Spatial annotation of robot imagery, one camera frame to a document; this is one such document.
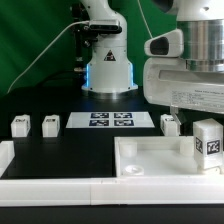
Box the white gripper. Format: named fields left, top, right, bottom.
left=143, top=58, right=224, bottom=125

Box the white square tabletop part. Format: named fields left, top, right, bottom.
left=114, top=136, right=224, bottom=177

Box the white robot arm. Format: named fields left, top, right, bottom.
left=80, top=0, right=224, bottom=115

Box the white U-shaped obstacle fence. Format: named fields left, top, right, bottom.
left=0, top=138, right=224, bottom=207

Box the white sheet with AprilTags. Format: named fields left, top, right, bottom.
left=66, top=112, right=154, bottom=128

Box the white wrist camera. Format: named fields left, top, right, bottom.
left=144, top=29, right=184, bottom=58

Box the white cable right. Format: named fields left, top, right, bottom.
left=136, top=0, right=155, bottom=39

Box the white cable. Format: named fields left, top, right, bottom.
left=136, top=0, right=155, bottom=39
left=6, top=20, right=90, bottom=95

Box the white cable left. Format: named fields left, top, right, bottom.
left=6, top=20, right=90, bottom=95

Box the black camera stand pole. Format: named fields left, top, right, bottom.
left=70, top=3, right=89, bottom=74

